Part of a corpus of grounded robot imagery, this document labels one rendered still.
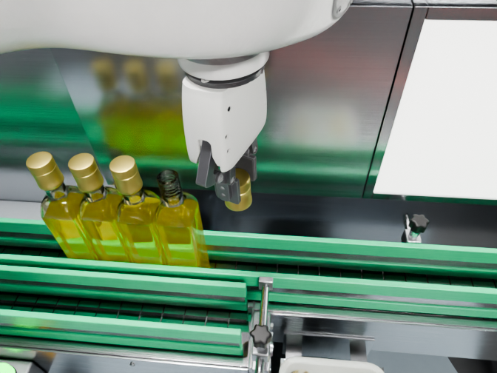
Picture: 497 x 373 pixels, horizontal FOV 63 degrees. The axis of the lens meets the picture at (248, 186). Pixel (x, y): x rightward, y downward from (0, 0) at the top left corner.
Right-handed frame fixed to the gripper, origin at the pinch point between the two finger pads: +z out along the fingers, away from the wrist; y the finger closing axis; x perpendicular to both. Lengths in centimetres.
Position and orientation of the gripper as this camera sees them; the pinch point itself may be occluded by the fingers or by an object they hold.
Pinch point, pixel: (236, 176)
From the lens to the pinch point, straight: 48.7
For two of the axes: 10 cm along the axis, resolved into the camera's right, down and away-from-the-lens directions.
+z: 0.5, 6.8, 7.4
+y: -4.6, 6.7, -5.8
